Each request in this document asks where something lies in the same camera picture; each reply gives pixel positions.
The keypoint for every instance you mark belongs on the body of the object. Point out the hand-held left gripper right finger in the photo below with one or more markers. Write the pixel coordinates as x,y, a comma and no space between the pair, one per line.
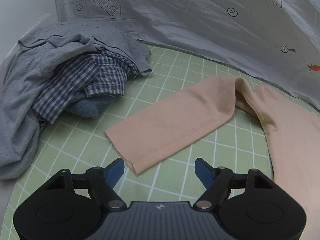
203,171

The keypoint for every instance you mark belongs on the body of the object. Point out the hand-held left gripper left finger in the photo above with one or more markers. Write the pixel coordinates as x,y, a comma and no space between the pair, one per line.
115,171

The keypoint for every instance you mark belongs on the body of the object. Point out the beige long-sleeve shirt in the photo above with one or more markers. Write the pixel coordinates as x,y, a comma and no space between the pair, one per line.
175,120

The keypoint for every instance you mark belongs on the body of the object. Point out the blue denim garment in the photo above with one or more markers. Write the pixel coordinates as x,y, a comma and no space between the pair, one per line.
87,106

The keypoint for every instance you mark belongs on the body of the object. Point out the blue plaid shirt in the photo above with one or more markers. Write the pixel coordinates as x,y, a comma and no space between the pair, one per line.
75,80

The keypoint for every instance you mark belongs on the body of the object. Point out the grey shirt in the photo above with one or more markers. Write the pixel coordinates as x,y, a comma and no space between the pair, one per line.
20,92

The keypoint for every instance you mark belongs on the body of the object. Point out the grey printed quilt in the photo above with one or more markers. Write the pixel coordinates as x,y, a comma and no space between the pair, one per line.
187,17

